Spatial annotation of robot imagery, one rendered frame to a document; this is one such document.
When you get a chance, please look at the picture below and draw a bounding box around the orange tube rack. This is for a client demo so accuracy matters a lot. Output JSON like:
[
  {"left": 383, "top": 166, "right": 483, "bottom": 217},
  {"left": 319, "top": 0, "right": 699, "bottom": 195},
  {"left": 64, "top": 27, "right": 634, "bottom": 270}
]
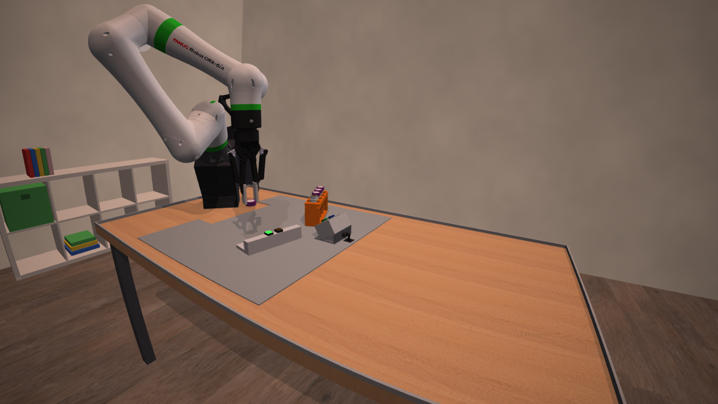
[{"left": 305, "top": 190, "right": 328, "bottom": 227}]

